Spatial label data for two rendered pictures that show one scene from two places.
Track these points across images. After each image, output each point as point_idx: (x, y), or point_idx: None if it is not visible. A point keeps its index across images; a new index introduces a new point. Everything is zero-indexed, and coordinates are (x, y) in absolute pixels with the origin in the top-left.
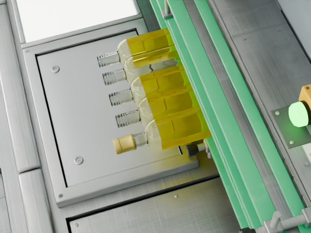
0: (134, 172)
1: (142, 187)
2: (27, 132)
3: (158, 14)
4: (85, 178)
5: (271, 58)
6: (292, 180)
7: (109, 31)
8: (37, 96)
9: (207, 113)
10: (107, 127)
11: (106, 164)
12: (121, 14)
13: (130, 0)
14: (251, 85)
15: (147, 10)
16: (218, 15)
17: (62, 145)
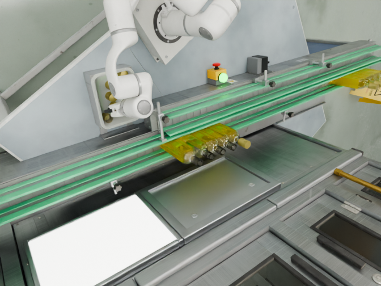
0: (244, 165)
1: None
2: (249, 210)
3: (149, 162)
4: (259, 179)
5: (195, 91)
6: None
7: (153, 200)
8: (221, 213)
9: (219, 116)
10: (224, 181)
11: (246, 175)
12: (136, 200)
13: (122, 200)
14: (210, 95)
15: None
16: (176, 104)
17: (247, 193)
